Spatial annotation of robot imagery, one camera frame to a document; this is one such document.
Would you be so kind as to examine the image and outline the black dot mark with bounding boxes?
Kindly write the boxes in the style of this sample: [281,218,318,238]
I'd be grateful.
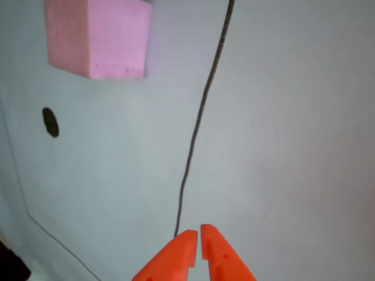
[42,107,60,139]

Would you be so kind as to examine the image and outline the pink foam cube block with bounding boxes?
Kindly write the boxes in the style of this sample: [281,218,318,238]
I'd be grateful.
[44,0,152,80]

